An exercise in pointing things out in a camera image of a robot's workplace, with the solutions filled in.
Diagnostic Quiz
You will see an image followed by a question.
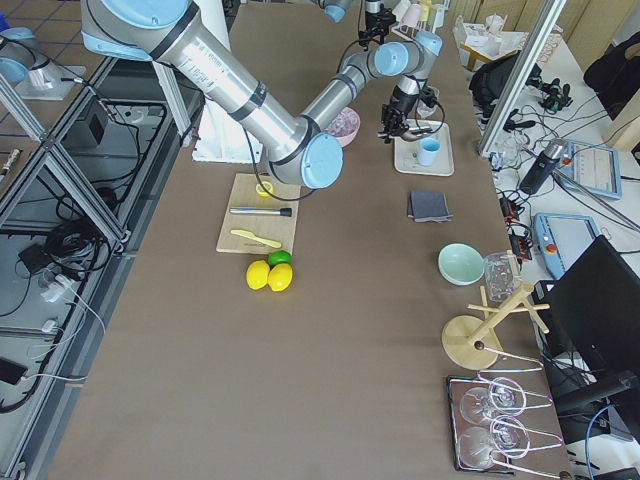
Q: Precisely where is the hanging wine glass upper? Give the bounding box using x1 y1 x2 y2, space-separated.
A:
459 377 526 425

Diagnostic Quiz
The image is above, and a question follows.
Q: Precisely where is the yellow lemon right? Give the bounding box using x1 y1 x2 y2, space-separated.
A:
267 263 293 292

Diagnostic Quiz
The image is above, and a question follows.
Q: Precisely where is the black glass holder tray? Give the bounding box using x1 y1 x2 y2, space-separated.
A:
445 374 565 475

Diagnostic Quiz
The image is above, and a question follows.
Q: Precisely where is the steel muddler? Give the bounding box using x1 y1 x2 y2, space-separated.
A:
228 207 293 218

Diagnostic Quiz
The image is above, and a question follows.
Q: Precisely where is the yellow lemon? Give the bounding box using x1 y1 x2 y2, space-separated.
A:
267 263 293 292
245 260 271 290

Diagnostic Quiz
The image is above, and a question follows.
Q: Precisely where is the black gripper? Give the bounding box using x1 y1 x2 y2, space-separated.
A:
378 103 412 144
358 11 396 45

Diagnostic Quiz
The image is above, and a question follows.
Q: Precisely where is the half lemon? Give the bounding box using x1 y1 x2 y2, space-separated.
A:
255 181 275 198

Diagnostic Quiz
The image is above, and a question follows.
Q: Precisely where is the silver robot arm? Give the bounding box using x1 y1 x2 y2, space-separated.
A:
81 1 442 189
314 0 397 49

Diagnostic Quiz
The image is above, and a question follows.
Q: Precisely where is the wooden cup tree stand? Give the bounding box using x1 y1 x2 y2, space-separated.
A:
441 283 550 371

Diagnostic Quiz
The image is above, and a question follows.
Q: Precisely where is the mint green bowl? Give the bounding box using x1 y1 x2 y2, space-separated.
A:
438 243 484 286

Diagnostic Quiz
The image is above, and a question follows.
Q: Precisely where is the pink bowl of ice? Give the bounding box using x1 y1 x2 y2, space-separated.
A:
325 107 361 147

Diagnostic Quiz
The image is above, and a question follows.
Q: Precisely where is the yellow plastic knife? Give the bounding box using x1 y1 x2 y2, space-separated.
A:
230 229 282 249

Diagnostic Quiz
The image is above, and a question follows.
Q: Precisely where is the clear wine glass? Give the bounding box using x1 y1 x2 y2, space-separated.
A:
415 85 439 119

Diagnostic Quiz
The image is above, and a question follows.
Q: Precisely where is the hanging wine glass lower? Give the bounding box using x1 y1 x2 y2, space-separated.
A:
456 416 531 471

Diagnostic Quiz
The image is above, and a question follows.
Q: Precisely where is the yellow lemon left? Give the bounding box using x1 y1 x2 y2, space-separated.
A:
245 260 271 290

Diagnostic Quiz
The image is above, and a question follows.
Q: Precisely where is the light blue cup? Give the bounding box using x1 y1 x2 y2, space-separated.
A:
417 137 441 167

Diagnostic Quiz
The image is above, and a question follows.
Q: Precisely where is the blue teach pendant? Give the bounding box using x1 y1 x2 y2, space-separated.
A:
533 213 599 279

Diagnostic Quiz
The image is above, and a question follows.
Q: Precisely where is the black monitor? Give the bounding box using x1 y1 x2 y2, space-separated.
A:
546 235 639 374

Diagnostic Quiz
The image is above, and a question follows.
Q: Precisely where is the white dish rack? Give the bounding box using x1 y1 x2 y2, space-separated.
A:
391 0 449 47

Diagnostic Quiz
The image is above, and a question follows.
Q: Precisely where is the bamboo cutting board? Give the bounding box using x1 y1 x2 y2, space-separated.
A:
216 173 299 255

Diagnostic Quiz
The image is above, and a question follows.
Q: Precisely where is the cream serving tray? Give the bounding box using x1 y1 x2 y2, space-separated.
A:
394 120 454 176

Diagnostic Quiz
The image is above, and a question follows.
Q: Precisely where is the glass jar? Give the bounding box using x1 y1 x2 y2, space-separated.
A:
484 252 515 302

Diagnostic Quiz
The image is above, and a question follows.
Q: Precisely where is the grey folded cloth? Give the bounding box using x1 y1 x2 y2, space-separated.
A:
407 190 452 223

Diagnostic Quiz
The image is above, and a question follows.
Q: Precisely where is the hanging wine glass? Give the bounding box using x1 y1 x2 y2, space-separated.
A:
459 377 526 425
456 416 531 471

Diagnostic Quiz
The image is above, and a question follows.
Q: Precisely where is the green lime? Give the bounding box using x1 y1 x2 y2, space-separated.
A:
267 250 292 267

